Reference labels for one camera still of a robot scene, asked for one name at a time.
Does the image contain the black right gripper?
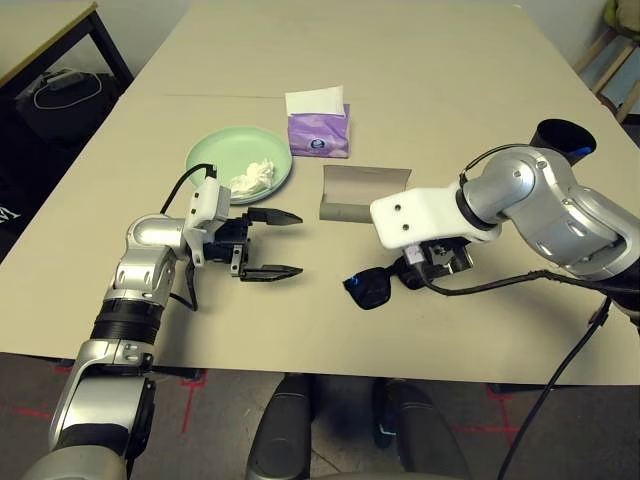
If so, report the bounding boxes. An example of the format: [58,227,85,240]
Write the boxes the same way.
[399,239,474,289]

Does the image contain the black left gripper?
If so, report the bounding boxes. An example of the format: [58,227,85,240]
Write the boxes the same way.
[202,206,305,285]

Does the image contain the white tissue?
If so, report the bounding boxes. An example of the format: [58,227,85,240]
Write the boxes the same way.
[227,158,277,194]

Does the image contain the black sunglasses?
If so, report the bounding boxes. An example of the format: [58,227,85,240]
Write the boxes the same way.
[342,259,434,312]

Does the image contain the grey glasses case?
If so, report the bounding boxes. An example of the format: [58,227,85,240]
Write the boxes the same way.
[318,164,414,225]

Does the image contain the light green plastic plate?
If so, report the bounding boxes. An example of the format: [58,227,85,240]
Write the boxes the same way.
[184,125,294,205]

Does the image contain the purple tissue pack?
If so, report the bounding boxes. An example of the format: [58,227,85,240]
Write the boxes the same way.
[284,84,352,159]

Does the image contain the black cup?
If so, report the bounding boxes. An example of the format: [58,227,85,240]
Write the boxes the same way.
[530,118,597,167]

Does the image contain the dark grey robot right leg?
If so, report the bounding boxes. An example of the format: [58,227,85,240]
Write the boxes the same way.
[372,379,472,480]

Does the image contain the dark grey robot leg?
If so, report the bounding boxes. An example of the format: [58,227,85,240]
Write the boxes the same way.
[248,374,317,480]
[372,379,472,480]

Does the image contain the dark grey robot left leg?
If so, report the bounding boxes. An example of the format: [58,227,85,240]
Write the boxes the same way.
[248,374,317,480]

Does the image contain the black bag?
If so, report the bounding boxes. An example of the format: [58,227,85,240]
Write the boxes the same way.
[14,69,124,147]

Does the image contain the wooden stool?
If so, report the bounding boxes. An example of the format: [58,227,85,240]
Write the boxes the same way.
[572,24,640,124]

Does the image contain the grey power adapter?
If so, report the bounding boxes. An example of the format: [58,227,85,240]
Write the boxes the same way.
[44,72,84,92]

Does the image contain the beige jacket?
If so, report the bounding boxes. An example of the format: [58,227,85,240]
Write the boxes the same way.
[615,0,640,36]

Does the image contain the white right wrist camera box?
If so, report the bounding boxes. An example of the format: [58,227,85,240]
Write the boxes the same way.
[369,182,504,250]

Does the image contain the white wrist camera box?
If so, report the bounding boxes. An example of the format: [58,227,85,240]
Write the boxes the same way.
[369,182,504,250]
[183,178,233,269]

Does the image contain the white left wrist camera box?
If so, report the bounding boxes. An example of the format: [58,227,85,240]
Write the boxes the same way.
[183,178,233,269]

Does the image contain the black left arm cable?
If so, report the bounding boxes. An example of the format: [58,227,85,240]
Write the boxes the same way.
[159,163,219,312]

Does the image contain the white looped cable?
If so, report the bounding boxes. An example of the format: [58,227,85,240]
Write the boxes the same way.
[32,74,104,111]

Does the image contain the beige side table black frame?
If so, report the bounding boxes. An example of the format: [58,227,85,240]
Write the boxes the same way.
[0,2,134,91]

